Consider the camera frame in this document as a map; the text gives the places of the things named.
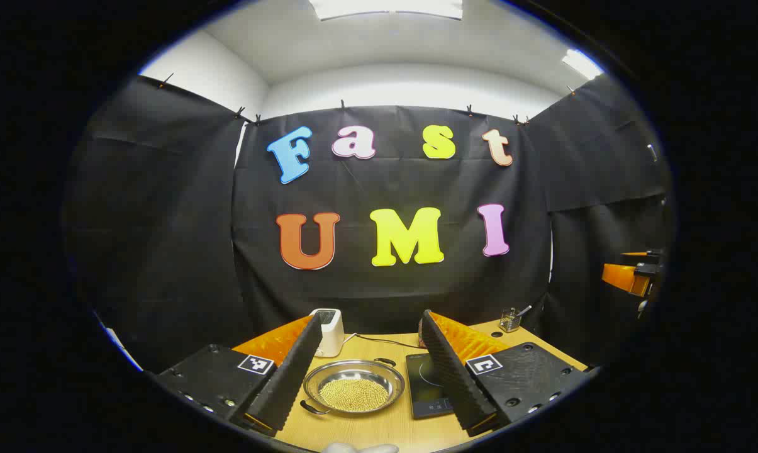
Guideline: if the black power cable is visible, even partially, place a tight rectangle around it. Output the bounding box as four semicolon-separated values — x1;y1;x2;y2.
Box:
343;333;425;351

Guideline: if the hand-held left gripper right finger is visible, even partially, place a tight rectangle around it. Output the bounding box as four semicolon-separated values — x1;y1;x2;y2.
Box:
418;310;591;438

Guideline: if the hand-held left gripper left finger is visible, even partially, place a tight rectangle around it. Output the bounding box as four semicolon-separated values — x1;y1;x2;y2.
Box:
154;313;324;436

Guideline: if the black induction cooktop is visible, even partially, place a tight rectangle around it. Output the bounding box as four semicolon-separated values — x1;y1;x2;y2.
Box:
406;352;456;420

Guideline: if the white toaster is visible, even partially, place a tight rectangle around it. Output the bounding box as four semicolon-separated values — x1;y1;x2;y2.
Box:
309;308;345;358

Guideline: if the small ceiling light panel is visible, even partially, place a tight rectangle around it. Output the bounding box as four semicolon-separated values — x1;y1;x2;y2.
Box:
561;49;606;81

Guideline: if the large ceiling light panel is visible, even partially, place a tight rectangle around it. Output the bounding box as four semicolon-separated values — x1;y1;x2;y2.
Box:
309;0;464;21

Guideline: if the steel pot with beans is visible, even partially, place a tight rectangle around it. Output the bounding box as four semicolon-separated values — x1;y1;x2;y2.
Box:
299;357;408;417

